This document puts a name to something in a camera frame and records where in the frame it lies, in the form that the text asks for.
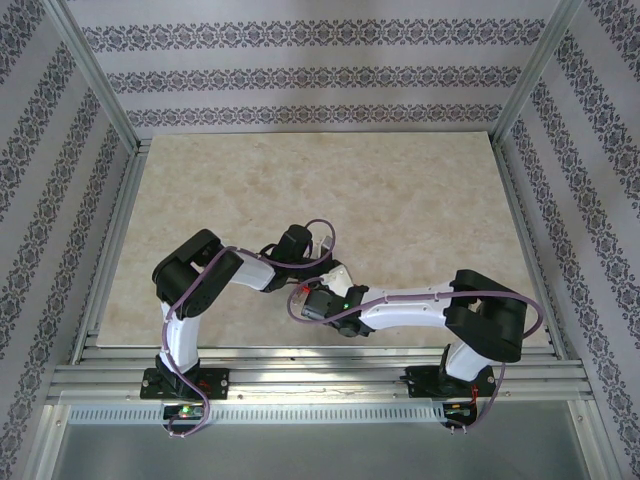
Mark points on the red padlock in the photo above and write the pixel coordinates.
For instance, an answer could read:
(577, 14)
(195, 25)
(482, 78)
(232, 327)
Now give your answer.
(303, 289)

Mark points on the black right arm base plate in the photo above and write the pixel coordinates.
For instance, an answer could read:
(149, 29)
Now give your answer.
(425, 382)

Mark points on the small circuit board with LED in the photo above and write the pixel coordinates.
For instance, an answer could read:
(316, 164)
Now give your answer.
(457, 410)
(185, 411)

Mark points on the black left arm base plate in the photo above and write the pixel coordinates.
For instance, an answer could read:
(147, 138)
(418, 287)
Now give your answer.
(215, 384)

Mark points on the grey metal panel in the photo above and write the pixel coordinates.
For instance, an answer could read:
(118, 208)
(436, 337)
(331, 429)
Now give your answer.
(320, 455)

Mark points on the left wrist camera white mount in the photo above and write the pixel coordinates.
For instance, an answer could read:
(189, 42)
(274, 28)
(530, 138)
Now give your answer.
(326, 243)

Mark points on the aluminium side rail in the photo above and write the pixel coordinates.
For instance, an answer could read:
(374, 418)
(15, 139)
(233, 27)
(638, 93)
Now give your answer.
(516, 200)
(126, 200)

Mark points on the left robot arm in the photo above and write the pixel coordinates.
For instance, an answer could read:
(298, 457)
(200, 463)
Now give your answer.
(200, 280)

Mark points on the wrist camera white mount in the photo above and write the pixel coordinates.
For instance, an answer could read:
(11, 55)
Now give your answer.
(326, 243)
(337, 280)

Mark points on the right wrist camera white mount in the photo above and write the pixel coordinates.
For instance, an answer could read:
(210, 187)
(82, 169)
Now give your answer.
(337, 280)

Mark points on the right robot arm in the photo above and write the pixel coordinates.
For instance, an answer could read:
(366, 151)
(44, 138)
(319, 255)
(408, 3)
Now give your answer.
(490, 320)

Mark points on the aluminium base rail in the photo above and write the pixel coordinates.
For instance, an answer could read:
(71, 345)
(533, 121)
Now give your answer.
(320, 372)

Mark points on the aluminium frame post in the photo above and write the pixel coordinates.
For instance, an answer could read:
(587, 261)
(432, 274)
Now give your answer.
(96, 75)
(534, 75)

